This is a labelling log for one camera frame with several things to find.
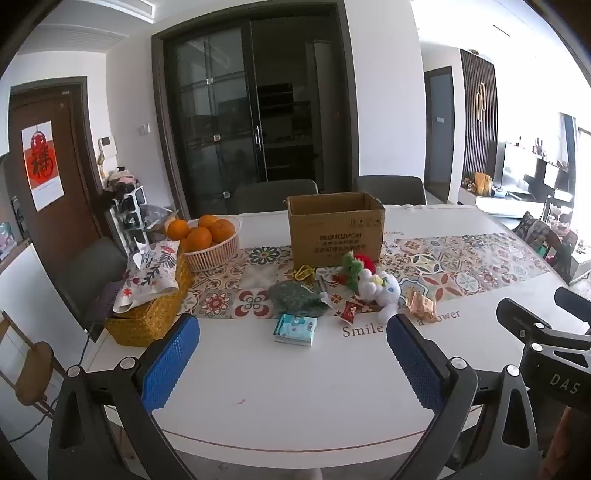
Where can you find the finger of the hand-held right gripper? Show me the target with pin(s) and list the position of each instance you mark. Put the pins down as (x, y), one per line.
(521, 318)
(575, 302)

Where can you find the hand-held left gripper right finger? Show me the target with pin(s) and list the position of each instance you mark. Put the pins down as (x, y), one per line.
(415, 364)

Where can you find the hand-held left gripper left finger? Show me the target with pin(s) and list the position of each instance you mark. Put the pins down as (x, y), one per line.
(171, 360)

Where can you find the white plush toy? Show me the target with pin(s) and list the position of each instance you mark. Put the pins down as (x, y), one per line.
(381, 288)

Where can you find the clear dark snack packet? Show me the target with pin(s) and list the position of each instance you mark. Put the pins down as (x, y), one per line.
(323, 288)

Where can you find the dark green plush pouch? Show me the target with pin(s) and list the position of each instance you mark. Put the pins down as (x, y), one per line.
(293, 299)

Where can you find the brown cardboard box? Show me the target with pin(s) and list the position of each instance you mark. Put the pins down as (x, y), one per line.
(334, 235)

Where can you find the person's right forearm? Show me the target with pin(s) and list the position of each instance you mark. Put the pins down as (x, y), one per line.
(575, 443)

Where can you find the yellow wicker basket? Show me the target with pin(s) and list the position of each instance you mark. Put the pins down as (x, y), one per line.
(147, 323)

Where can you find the orange snack packet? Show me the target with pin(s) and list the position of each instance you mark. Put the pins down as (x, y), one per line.
(421, 307)

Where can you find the patterned armchair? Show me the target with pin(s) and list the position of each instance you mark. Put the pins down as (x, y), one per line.
(542, 240)

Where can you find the patterned tile table runner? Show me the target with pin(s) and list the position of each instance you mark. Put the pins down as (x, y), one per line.
(461, 263)

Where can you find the red candy packet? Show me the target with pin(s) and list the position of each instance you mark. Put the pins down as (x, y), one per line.
(352, 313)

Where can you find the floral cloth pouch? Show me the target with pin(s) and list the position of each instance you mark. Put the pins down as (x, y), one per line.
(150, 272)

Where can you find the white plastic fruit basket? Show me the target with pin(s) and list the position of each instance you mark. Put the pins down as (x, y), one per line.
(214, 256)

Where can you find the green and red plush toy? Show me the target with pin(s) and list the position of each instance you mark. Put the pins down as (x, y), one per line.
(351, 270)

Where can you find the white low cabinet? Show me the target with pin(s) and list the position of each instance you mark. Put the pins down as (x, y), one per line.
(503, 203)

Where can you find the dark grey side chair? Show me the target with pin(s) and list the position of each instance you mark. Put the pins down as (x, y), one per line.
(90, 272)

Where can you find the light blue tissue pack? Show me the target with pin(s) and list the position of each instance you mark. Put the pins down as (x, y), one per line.
(295, 330)

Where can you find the pile of oranges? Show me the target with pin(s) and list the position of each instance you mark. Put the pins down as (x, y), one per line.
(201, 235)

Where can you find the wooden chair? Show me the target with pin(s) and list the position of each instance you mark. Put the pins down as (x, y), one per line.
(32, 369)

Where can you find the orange bag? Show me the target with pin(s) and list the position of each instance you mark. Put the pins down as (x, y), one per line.
(483, 183)

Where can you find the small floor cardboard box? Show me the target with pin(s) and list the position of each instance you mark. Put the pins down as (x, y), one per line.
(159, 217)

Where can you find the white shoe rack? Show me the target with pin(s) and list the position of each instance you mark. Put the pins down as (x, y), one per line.
(129, 217)

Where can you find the grey dining chair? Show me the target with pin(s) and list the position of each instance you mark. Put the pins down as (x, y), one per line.
(390, 189)
(272, 196)

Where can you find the pile of clothes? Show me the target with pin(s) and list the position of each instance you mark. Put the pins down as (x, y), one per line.
(120, 180)

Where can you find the brown wooden door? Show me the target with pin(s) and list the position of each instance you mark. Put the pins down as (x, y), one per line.
(74, 194)

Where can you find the dark interior door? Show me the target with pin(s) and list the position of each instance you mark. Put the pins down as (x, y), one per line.
(438, 134)

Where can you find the dark glass sliding door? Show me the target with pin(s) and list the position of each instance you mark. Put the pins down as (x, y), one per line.
(221, 115)

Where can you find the dark slatted wall panel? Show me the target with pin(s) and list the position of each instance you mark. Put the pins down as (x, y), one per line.
(480, 115)

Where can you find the white wall intercom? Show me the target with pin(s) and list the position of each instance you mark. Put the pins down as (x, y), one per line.
(107, 147)

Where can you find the red and white wall poster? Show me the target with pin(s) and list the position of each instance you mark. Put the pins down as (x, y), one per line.
(42, 166)

